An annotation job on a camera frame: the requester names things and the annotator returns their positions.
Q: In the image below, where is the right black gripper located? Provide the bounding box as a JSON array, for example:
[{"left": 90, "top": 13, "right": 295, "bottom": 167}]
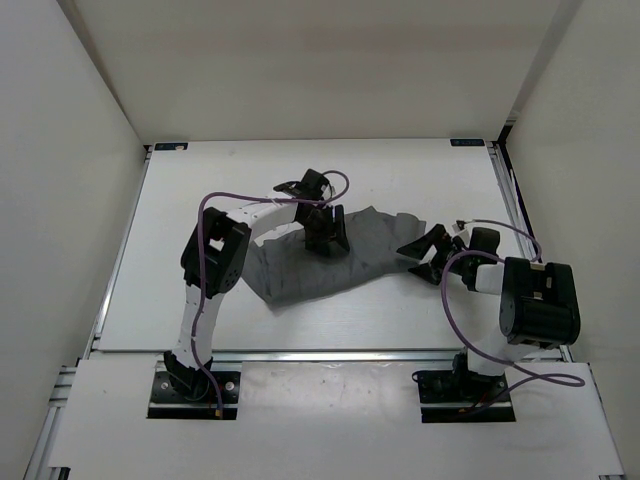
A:
[{"left": 397, "top": 224, "right": 473, "bottom": 286}]

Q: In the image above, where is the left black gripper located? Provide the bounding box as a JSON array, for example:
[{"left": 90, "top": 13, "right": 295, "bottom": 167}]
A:
[{"left": 298, "top": 204, "right": 349, "bottom": 256}]

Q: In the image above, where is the grey pleated skirt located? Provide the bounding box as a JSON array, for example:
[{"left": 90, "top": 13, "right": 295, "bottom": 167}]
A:
[{"left": 242, "top": 206, "right": 426, "bottom": 307}]

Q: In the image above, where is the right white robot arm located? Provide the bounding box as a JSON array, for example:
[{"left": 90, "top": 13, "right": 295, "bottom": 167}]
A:
[{"left": 397, "top": 219, "right": 581, "bottom": 400}]

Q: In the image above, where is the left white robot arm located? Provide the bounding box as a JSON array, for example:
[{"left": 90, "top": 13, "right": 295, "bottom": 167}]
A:
[{"left": 163, "top": 169, "right": 350, "bottom": 403}]

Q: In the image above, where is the right blue label sticker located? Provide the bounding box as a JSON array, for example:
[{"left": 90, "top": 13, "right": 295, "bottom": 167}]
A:
[{"left": 450, "top": 138, "right": 485, "bottom": 147}]

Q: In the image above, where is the blue label sticker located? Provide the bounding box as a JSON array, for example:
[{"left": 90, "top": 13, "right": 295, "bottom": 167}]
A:
[
  {"left": 154, "top": 142, "right": 188, "bottom": 151},
  {"left": 450, "top": 138, "right": 485, "bottom": 147}
]

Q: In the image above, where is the left blue label sticker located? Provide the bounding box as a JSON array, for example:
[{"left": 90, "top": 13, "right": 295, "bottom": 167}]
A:
[{"left": 154, "top": 142, "right": 188, "bottom": 151}]

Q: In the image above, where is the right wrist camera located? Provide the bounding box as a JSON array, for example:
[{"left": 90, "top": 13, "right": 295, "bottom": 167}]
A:
[{"left": 452, "top": 220, "right": 471, "bottom": 244}]

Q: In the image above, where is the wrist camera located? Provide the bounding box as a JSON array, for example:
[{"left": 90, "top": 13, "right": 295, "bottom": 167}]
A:
[
  {"left": 452, "top": 220, "right": 471, "bottom": 244},
  {"left": 322, "top": 183, "right": 339, "bottom": 203}
]

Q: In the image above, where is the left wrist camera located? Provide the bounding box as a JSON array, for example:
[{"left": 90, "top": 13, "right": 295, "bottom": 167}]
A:
[{"left": 322, "top": 183, "right": 339, "bottom": 203}]

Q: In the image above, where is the right aluminium side rail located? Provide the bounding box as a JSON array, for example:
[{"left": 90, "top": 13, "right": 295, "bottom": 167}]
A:
[{"left": 487, "top": 142, "right": 574, "bottom": 363}]

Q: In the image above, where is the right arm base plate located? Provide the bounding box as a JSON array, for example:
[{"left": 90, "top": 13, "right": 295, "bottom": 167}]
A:
[{"left": 412, "top": 353, "right": 516, "bottom": 423}]

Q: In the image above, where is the aluminium front rail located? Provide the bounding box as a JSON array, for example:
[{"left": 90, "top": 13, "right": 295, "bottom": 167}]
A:
[{"left": 212, "top": 349, "right": 458, "bottom": 363}]

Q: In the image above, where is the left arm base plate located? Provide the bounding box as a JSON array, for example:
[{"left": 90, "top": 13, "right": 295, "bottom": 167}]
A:
[{"left": 147, "top": 362, "right": 241, "bottom": 421}]

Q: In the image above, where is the left aluminium frame rail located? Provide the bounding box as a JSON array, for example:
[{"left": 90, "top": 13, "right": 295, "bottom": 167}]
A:
[{"left": 19, "top": 219, "right": 126, "bottom": 480}]

